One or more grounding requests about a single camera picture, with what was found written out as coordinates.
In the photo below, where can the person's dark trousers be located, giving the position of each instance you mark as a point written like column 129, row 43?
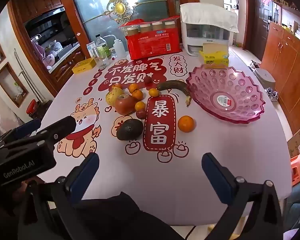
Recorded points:
column 130, row 217

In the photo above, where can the pink plastic bag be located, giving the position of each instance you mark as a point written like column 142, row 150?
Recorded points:
column 37, row 45

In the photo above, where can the clear bottle green label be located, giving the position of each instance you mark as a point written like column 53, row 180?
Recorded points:
column 103, row 51

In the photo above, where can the dark green avocado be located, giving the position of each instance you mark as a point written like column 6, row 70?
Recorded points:
column 129, row 129

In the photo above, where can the wooden display shelf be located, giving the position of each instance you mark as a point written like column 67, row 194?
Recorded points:
column 287, row 15

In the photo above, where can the white countertop appliance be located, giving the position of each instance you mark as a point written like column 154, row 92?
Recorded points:
column 205, row 36

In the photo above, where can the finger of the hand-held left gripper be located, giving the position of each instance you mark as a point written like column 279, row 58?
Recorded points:
column 62, row 128
column 27, row 128

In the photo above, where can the yellow pear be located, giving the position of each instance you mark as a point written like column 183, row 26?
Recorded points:
column 112, row 97

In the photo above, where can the pink plastic fruit bowl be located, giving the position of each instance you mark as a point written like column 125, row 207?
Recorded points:
column 207, row 85

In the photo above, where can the small white box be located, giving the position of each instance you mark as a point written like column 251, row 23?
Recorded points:
column 90, row 49

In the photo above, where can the large orange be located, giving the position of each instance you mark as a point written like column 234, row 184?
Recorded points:
column 186, row 124

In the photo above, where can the overripe dark banana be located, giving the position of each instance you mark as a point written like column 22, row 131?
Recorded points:
column 175, row 85

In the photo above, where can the red gift box with jars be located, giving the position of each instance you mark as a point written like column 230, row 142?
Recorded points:
column 150, row 46

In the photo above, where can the small glass jar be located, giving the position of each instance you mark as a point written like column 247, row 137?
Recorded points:
column 112, row 53

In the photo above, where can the yellow tin box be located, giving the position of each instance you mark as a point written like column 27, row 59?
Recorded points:
column 83, row 66

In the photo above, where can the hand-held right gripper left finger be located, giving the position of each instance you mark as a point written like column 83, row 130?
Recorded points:
column 86, row 177

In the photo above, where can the gold door ornament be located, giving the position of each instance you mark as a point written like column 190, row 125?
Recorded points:
column 119, row 8

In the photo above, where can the dark shoes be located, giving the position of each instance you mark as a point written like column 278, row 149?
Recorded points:
column 253, row 64

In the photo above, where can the grey plastic stool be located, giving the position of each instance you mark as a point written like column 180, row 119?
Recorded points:
column 265, row 76

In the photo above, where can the white sneakers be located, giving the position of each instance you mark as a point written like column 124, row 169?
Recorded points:
column 273, row 95

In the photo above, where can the dark wooden door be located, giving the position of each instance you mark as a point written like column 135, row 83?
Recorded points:
column 257, row 25

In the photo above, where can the small tangerine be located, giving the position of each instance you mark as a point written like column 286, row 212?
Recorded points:
column 140, row 105
column 153, row 92
column 116, row 86
column 133, row 88
column 138, row 95

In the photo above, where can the wooden wall niche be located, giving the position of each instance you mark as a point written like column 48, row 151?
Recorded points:
column 12, row 85

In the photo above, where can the yellow tissue box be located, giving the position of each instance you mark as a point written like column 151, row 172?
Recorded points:
column 213, row 58

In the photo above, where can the cardboard box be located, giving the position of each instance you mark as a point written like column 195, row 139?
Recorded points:
column 296, row 142

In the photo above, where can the white towel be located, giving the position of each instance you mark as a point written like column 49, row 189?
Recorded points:
column 210, row 12

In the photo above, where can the dark red plum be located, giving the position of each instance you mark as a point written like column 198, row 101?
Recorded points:
column 148, row 80
column 140, row 114

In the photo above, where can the wooden kitchen cabinet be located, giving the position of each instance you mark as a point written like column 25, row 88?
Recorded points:
column 67, row 65

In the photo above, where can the white squeeze bottle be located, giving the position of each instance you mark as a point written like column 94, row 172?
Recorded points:
column 118, row 50

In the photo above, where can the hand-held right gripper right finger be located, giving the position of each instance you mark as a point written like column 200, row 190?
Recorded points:
column 218, row 180

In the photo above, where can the red apple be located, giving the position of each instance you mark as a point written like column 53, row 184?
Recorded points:
column 125, row 105

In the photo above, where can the printed tablecloth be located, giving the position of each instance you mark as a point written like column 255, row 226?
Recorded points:
column 190, row 167

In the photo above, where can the frosted glass sliding door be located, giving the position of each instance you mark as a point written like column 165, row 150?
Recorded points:
column 95, row 5

